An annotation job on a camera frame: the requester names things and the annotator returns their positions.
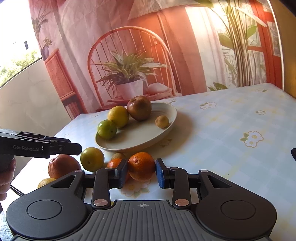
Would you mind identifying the floral checked tablecloth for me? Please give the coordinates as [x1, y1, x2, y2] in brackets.
[6, 84, 295, 240]

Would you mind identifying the orange tangerine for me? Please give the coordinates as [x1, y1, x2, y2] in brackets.
[107, 158, 130, 182]
[127, 152, 156, 182]

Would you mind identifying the beige round plate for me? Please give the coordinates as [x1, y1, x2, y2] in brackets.
[95, 102, 178, 153]

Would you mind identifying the black glove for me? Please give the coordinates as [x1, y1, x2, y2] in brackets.
[291, 148, 296, 161]

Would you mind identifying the green apple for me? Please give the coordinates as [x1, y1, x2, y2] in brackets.
[97, 120, 117, 140]

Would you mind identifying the person left hand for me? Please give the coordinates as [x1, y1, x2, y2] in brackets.
[0, 158, 16, 201]

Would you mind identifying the yellow lemon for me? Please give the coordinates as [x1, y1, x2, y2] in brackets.
[107, 106, 130, 128]

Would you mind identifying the large yellow orange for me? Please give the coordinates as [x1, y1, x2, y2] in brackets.
[38, 178, 56, 188]

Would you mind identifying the brown longan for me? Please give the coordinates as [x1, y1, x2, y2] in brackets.
[111, 153, 126, 160]
[155, 115, 170, 128]

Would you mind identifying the bright red apple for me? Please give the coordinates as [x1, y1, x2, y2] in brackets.
[48, 154, 81, 179]

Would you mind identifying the orange tangerine back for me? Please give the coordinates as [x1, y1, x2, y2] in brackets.
[127, 152, 156, 182]

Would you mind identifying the orange tangerine middle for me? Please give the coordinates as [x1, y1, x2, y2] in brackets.
[107, 158, 130, 182]

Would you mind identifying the printed room backdrop curtain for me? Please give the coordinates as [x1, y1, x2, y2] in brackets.
[29, 0, 282, 118]

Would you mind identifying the yellow-green apple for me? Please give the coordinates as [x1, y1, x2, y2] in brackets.
[80, 147, 104, 172]

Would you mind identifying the dark red apple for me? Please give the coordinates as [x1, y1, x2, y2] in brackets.
[127, 95, 152, 121]

